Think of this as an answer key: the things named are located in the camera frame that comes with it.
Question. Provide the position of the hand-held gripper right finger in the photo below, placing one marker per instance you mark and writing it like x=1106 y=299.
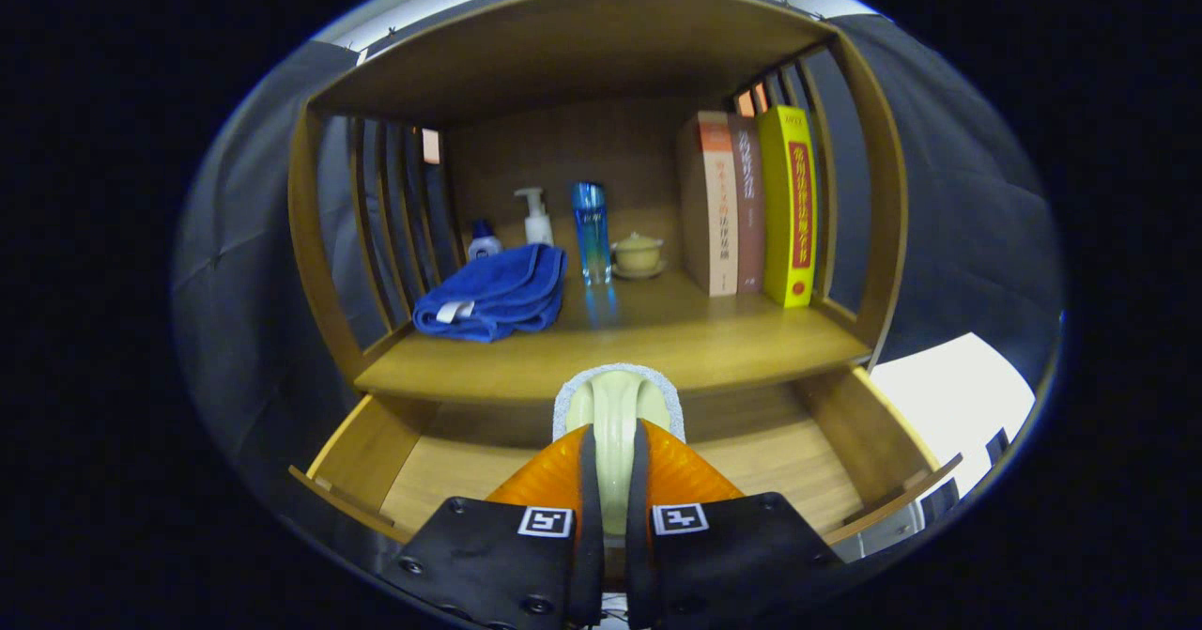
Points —
x=640 y=555

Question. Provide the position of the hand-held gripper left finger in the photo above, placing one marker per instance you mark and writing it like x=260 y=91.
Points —
x=587 y=555

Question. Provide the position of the wooden drawer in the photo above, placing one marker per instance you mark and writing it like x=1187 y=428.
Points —
x=770 y=461

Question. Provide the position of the wooden countertop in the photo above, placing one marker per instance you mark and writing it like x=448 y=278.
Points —
x=657 y=339

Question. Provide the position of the folded blue towel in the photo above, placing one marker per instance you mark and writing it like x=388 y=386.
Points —
x=498 y=292

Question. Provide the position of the beige lidded tea cup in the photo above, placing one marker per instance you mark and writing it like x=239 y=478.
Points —
x=639 y=254

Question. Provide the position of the tall blue glass bottle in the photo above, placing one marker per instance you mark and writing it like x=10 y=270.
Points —
x=592 y=236

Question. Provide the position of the small blue-capped bottle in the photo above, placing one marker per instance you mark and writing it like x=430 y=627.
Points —
x=484 y=247

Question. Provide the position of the white pump bottle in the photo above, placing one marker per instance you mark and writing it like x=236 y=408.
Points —
x=538 y=228

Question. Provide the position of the white table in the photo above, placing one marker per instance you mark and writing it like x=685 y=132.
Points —
x=939 y=405

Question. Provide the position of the brown book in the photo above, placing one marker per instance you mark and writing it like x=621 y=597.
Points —
x=749 y=226

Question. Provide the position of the beige book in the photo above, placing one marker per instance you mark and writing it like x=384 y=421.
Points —
x=718 y=217

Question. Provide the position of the yellow book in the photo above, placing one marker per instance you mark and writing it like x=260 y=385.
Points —
x=784 y=217

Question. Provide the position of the small black block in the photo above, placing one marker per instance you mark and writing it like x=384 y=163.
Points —
x=997 y=447

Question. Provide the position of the black backdrop cloth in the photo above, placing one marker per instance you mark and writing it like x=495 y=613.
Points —
x=244 y=236

